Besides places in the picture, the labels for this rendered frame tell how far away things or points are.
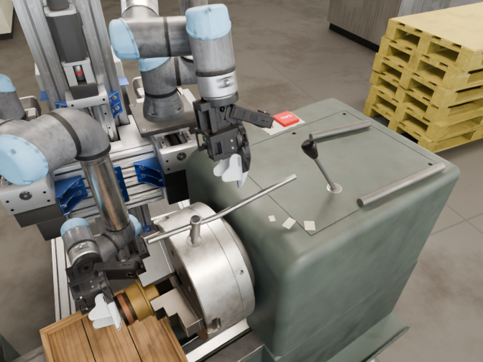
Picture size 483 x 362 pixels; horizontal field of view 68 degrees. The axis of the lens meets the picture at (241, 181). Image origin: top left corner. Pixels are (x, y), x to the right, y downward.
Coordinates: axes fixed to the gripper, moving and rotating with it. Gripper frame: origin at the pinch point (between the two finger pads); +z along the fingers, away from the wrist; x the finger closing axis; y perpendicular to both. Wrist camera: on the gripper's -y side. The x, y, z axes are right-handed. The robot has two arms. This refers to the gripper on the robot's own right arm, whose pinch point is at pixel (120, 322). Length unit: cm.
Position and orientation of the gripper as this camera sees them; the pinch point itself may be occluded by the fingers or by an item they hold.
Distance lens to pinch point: 89.9
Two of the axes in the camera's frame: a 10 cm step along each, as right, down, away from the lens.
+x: 0.0, -7.6, -6.5
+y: -8.5, 3.5, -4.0
